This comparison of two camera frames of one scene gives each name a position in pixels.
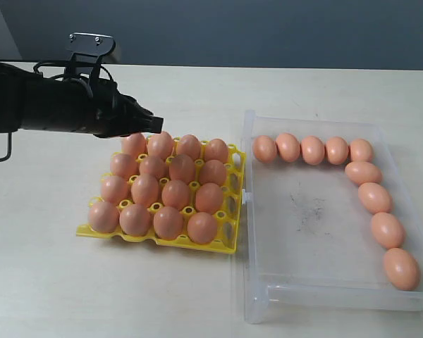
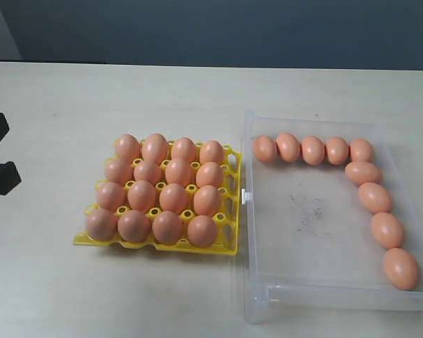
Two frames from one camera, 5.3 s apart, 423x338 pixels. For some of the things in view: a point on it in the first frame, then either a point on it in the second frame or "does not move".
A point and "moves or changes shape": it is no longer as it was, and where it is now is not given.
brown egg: (168, 222) moves or changes shape
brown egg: (144, 191) moves or changes shape
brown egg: (212, 172) does not move
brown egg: (182, 167) moves or changes shape
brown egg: (189, 144) moves or changes shape
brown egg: (124, 165) moves or changes shape
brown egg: (114, 189) moves or changes shape
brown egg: (135, 144) moves or changes shape
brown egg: (103, 217) moves or changes shape
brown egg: (160, 145) moves or changes shape
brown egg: (175, 193) moves or changes shape
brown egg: (154, 165) to (147, 170)
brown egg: (135, 220) moves or changes shape
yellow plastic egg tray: (191, 193) moves or changes shape
